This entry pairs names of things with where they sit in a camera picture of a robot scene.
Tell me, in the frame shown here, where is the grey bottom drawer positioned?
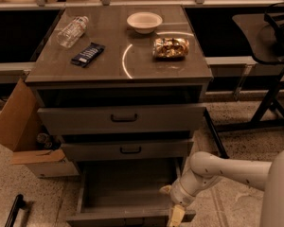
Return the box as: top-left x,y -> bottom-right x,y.
65,157 -> 197,227

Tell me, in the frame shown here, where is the grey drawer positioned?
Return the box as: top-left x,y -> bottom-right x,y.
38,104 -> 204,135
62,139 -> 193,162
65,157 -> 197,227

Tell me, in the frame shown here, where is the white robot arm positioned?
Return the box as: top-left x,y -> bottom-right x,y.
160,150 -> 284,227

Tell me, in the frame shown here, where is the grey middle drawer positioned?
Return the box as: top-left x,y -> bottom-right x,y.
62,139 -> 193,162

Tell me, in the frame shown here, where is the grey top drawer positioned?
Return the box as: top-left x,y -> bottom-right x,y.
38,104 -> 204,135

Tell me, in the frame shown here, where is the grey drawer cabinet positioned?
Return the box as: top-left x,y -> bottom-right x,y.
25,5 -> 214,163

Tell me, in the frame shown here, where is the black cabinet leg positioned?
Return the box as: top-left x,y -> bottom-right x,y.
204,110 -> 229,159

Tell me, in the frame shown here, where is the black bar on floor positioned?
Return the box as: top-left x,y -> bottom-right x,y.
5,194 -> 26,227

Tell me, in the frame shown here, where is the gold foil snack bag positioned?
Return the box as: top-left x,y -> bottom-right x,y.
152,38 -> 189,59

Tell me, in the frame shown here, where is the open cardboard box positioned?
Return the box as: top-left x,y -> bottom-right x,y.
0,79 -> 79,178

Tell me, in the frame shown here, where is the dark blue snack bar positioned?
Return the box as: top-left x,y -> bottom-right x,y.
71,43 -> 105,67

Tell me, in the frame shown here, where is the white paper bowl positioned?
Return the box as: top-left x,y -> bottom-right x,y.
127,12 -> 163,34

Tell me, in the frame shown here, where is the black side table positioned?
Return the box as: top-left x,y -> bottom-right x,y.
233,14 -> 284,131

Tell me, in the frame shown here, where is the clear plastic water bottle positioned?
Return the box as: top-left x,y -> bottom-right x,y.
57,16 -> 89,48

